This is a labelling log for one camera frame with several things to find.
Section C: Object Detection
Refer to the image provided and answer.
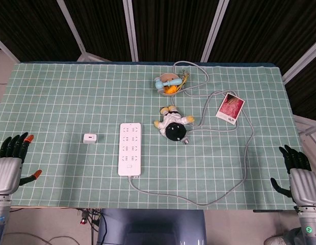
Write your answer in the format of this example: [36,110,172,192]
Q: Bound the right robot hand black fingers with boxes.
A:
[271,144,316,207]

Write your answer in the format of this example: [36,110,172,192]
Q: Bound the white partition frame post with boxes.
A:
[0,35,20,63]
[123,0,139,62]
[281,38,316,84]
[57,0,109,62]
[200,0,229,62]

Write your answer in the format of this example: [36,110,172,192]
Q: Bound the grey power strip cable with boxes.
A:
[127,60,255,206]

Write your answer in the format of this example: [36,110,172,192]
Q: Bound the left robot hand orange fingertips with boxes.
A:
[0,132,43,196]

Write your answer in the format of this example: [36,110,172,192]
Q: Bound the white shoe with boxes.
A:
[265,236,285,245]

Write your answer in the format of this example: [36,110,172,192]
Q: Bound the green checked tablecloth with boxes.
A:
[0,62,305,211]

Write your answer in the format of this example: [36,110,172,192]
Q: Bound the light blue toy hammer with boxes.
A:
[154,78,183,90]

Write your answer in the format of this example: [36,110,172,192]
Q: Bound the black cable bundle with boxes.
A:
[76,208,104,245]

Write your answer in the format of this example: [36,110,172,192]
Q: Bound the beige bowl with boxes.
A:
[157,72,186,98]

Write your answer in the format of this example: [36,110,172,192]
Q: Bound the plush doll black head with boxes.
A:
[153,105,196,142]

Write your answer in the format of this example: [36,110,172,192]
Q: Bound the small white plug adapter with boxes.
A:
[83,133,98,144]

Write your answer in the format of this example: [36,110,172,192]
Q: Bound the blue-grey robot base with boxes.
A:
[96,208,207,245]

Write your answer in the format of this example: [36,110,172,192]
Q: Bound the red photo card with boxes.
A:
[215,92,246,126]

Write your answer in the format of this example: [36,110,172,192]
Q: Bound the yellow keychain charm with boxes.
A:
[179,69,191,90]

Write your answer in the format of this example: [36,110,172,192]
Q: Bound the white power strip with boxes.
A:
[118,122,142,177]

